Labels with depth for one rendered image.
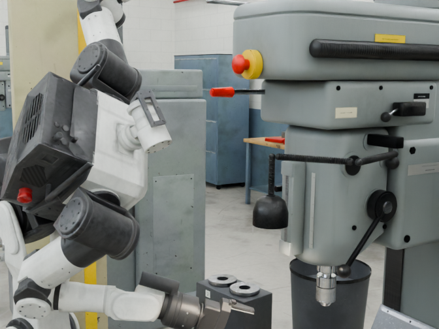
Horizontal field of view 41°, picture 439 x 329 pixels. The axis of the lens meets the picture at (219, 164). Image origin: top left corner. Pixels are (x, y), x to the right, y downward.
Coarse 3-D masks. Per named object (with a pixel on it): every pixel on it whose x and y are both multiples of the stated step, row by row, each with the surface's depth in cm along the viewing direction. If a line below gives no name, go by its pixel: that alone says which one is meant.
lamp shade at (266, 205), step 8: (256, 200) 118; (264, 200) 116; (272, 200) 115; (280, 200) 116; (256, 208) 116; (264, 208) 115; (272, 208) 114; (280, 208) 115; (256, 216) 116; (264, 216) 115; (272, 216) 114; (280, 216) 115; (288, 216) 117; (256, 224) 116; (264, 224) 115; (272, 224) 114; (280, 224) 115
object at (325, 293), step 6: (318, 282) 139; (324, 282) 138; (330, 282) 137; (318, 288) 139; (324, 288) 138; (330, 288) 138; (318, 294) 139; (324, 294) 138; (330, 294) 138; (318, 300) 139; (324, 300) 138; (330, 300) 138
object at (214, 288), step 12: (216, 276) 185; (228, 276) 185; (204, 288) 181; (216, 288) 179; (228, 288) 179; (240, 288) 177; (252, 288) 175; (216, 300) 177; (240, 300) 169; (252, 300) 170; (264, 300) 173; (240, 312) 169; (264, 312) 174; (228, 324) 174; (240, 324) 170; (252, 324) 171; (264, 324) 175
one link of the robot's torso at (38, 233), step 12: (0, 144) 157; (0, 156) 153; (0, 168) 153; (0, 180) 154; (0, 192) 155; (36, 216) 147; (36, 228) 148; (48, 228) 154; (24, 240) 154; (36, 240) 161
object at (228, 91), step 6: (210, 90) 128; (216, 90) 127; (222, 90) 128; (228, 90) 129; (234, 90) 130; (240, 90) 131; (246, 90) 132; (252, 90) 133; (258, 90) 133; (264, 90) 134; (216, 96) 128; (222, 96) 128; (228, 96) 129
